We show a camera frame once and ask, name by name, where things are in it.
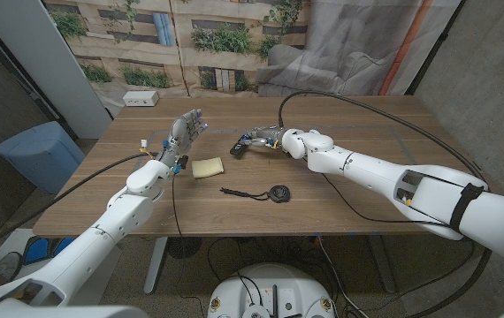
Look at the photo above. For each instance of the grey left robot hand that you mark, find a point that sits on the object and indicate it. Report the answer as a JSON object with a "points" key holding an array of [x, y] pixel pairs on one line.
{"points": [[182, 133]]}

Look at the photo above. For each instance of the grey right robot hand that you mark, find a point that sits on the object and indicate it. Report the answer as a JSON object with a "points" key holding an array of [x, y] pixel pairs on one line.
{"points": [[261, 136]]}

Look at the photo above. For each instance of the black TV remote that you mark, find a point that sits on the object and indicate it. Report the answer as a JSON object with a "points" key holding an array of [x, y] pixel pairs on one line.
{"points": [[237, 149]]}

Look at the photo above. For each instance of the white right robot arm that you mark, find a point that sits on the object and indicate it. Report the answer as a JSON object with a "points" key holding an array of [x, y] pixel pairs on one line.
{"points": [[402, 185]]}

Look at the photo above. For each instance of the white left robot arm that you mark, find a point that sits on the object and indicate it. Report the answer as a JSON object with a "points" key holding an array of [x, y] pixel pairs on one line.
{"points": [[97, 238]]}

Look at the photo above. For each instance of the yellow sponge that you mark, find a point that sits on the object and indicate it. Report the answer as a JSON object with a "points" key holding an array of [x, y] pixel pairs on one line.
{"points": [[208, 168]]}

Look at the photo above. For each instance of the white power strip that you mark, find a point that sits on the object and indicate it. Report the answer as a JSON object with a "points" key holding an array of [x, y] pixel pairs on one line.
{"points": [[140, 98]]}

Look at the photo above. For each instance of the printed fabric backdrop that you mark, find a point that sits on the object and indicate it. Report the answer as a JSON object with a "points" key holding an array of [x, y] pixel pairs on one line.
{"points": [[252, 46]]}

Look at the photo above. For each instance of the white table leg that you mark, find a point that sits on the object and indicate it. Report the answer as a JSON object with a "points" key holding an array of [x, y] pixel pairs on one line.
{"points": [[155, 265]]}

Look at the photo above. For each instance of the blue plastic bin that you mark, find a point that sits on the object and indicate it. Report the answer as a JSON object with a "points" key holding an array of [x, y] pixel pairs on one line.
{"points": [[40, 154]]}

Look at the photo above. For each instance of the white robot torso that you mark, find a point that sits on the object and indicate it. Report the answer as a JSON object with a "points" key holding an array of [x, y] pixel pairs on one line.
{"points": [[271, 293]]}

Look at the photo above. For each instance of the grey table leg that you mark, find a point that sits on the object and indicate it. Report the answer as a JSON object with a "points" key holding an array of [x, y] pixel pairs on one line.
{"points": [[382, 265]]}

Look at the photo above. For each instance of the white wall panel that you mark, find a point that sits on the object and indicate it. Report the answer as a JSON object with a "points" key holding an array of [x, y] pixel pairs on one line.
{"points": [[44, 62]]}

